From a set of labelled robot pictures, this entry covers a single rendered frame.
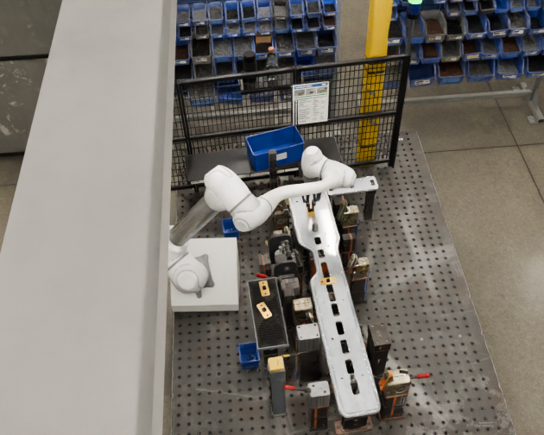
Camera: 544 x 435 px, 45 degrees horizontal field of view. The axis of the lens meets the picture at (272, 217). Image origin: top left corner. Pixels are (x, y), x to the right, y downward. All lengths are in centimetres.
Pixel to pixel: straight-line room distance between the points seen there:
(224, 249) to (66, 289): 302
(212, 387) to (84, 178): 286
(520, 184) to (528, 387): 171
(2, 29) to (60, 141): 429
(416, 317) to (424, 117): 255
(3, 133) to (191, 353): 269
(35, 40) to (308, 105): 201
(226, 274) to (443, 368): 120
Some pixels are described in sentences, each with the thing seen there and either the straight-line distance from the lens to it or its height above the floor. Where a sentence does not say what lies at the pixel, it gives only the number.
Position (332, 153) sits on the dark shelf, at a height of 103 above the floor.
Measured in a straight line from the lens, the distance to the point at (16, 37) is 487.
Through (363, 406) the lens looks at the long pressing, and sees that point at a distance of 298.
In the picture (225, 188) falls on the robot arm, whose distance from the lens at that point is 283.
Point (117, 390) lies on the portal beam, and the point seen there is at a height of 333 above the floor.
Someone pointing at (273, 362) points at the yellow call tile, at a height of 116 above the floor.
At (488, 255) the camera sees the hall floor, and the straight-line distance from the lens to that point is 483.
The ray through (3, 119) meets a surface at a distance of 536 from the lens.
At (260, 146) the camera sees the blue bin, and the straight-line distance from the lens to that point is 386.
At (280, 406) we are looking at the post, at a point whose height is 79.
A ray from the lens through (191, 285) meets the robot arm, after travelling 325.
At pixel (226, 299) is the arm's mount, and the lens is 351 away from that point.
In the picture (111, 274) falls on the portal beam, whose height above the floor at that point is 333.
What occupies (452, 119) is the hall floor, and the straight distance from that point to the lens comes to 579.
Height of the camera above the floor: 370
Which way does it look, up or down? 49 degrees down
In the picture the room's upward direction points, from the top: 3 degrees counter-clockwise
